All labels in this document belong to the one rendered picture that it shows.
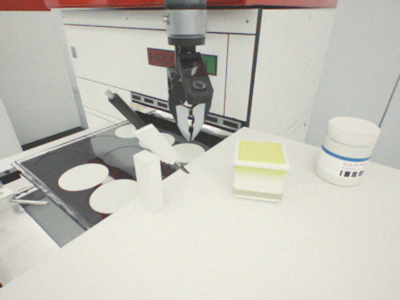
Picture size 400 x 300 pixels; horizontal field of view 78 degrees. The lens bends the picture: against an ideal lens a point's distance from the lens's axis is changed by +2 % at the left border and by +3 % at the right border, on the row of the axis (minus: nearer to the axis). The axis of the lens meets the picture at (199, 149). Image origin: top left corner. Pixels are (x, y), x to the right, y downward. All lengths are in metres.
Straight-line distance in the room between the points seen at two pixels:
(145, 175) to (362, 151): 0.32
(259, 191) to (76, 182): 0.38
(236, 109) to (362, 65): 1.49
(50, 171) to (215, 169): 0.38
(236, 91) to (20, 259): 0.52
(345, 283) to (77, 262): 0.29
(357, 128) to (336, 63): 1.63
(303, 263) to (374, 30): 1.80
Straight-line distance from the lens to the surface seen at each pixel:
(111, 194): 0.52
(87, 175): 0.59
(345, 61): 2.04
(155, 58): 0.76
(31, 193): 0.69
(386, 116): 2.09
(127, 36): 0.85
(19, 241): 0.53
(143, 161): 0.32
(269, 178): 0.36
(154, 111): 0.81
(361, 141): 0.43
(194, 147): 0.65
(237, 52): 0.60
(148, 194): 0.35
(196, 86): 0.41
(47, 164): 0.68
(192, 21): 0.47
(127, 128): 0.79
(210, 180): 0.41
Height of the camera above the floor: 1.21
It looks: 29 degrees down
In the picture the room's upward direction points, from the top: straight up
